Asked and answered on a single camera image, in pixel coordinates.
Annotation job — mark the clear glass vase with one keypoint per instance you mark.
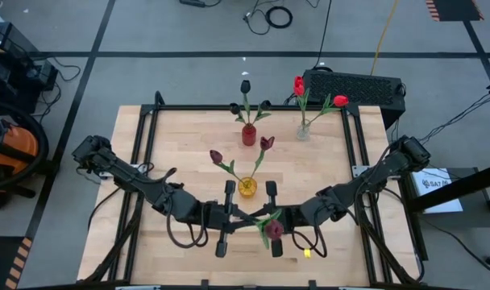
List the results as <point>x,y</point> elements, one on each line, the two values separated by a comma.
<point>303,134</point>

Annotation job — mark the black electronic equipment stack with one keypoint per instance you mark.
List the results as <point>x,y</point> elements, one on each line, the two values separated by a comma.
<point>11,60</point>

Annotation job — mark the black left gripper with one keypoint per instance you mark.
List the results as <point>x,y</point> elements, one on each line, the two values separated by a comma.
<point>225,217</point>

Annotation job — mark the black metal table frame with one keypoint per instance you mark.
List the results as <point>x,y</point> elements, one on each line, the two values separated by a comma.
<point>188,107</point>

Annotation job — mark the red glass vase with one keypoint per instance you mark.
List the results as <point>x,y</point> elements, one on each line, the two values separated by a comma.
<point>249,137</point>

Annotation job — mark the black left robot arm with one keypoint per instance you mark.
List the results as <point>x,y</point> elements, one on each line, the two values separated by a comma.
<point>124,173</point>

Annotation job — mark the black diagonal bar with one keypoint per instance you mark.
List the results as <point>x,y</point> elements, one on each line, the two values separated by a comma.
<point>458,187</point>

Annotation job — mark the orange vacuum cleaner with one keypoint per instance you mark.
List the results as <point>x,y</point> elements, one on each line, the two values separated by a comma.
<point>42,139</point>

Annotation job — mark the white printed paper sheet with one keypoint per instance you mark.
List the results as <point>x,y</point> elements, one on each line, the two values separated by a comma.
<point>438,201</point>

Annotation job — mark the dark maroon artificial tulip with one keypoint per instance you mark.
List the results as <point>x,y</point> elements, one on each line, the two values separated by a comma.
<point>267,143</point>
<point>274,230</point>
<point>216,156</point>

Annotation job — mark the dark grey side table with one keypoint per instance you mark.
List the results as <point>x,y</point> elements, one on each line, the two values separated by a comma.
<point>478,213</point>

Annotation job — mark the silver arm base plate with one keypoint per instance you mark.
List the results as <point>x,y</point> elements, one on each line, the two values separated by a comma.
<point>360,171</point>
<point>105,175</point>

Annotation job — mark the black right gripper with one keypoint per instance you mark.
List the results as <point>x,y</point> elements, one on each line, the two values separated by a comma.
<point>293,217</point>

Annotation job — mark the black power strip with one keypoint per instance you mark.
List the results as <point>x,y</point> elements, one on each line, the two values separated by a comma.
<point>192,2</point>

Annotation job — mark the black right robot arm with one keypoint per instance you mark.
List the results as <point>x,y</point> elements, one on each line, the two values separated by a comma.
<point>370,185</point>

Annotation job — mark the black orange hazard mat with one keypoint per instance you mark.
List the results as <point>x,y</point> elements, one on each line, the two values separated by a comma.
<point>454,10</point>
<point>3,262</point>

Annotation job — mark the yellow glass vase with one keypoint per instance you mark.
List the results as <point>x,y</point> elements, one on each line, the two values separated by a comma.
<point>249,191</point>

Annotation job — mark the black perforated computer case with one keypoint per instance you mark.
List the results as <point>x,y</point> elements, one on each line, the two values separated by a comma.
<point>350,88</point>

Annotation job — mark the orange shop vacuum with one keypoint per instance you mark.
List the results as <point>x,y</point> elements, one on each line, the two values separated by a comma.
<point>15,145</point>

